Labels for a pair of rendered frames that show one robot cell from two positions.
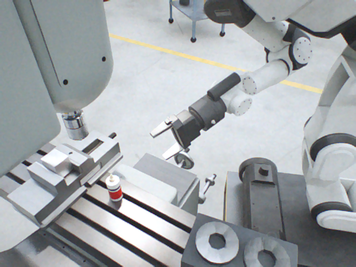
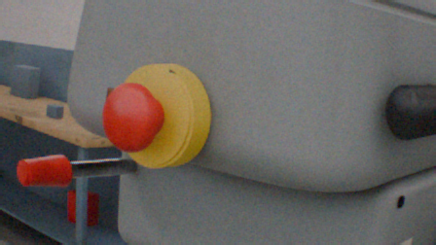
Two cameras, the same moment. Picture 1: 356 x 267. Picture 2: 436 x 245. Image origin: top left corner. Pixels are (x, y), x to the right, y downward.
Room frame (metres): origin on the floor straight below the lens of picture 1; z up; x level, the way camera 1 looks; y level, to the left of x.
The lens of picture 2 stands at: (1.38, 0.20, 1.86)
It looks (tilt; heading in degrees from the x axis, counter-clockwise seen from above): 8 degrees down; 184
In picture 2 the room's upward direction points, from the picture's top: 8 degrees clockwise
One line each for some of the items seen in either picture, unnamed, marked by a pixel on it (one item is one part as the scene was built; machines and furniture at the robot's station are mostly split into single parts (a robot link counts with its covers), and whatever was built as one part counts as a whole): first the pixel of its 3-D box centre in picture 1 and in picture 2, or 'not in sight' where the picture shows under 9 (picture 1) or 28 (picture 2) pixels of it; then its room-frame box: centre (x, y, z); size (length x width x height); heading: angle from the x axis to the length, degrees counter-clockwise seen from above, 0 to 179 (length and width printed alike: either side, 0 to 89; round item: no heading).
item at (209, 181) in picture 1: (206, 186); not in sight; (0.89, -0.15, 0.48); 0.22 x 0.06 x 0.06; 150
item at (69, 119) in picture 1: (73, 114); not in sight; (0.50, 0.24, 1.26); 0.05 x 0.05 x 0.01
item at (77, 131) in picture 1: (76, 125); not in sight; (0.50, 0.24, 1.23); 0.05 x 0.05 x 0.05
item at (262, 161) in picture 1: (257, 172); not in sight; (0.97, -0.43, 0.50); 0.20 x 0.05 x 0.20; 81
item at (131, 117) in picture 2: not in sight; (135, 117); (0.72, 0.11, 1.76); 0.04 x 0.03 x 0.04; 60
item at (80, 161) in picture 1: (73, 156); not in sight; (0.62, 0.34, 0.99); 0.12 x 0.06 x 0.04; 58
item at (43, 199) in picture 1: (69, 168); not in sight; (0.60, 0.35, 0.96); 0.35 x 0.15 x 0.11; 148
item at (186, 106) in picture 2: not in sight; (160, 115); (0.70, 0.12, 1.76); 0.06 x 0.02 x 0.06; 60
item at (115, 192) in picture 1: (113, 186); not in sight; (0.53, 0.20, 0.96); 0.04 x 0.04 x 0.11
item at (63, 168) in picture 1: (57, 164); not in sight; (0.58, 0.37, 1.01); 0.06 x 0.05 x 0.06; 58
